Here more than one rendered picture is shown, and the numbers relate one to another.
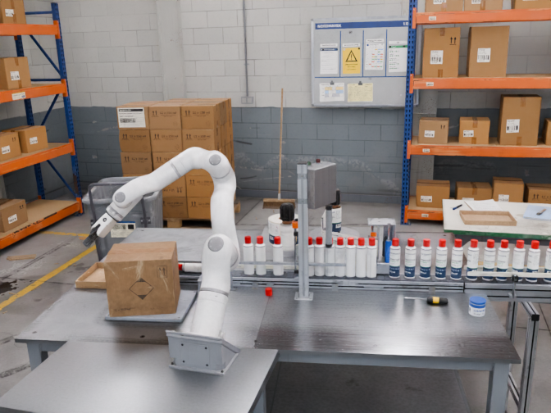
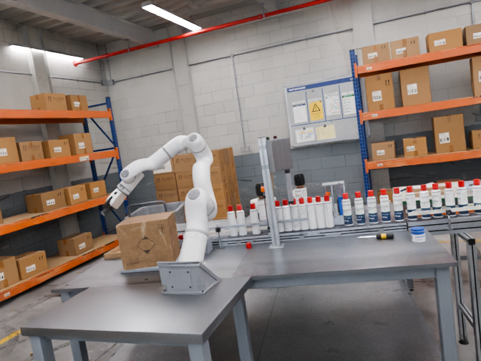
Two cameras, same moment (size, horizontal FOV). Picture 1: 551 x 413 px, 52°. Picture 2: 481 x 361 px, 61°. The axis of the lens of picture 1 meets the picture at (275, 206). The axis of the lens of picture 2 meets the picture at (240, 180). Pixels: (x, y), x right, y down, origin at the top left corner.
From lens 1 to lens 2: 0.57 m
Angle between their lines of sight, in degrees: 12
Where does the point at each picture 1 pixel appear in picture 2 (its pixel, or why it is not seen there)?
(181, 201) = not seen: hidden behind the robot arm
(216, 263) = (195, 208)
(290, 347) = (261, 274)
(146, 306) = (150, 259)
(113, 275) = (124, 236)
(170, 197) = not seen: hidden behind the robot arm
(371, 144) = (339, 170)
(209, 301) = (191, 238)
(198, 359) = (182, 283)
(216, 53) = (220, 119)
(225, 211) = (202, 174)
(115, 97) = not seen: hidden behind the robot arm
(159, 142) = (182, 181)
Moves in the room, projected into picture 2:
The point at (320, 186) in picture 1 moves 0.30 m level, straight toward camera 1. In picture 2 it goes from (277, 153) to (273, 157)
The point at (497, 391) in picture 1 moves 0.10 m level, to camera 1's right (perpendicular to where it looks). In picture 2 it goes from (443, 296) to (465, 293)
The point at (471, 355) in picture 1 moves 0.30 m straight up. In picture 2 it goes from (413, 263) to (406, 200)
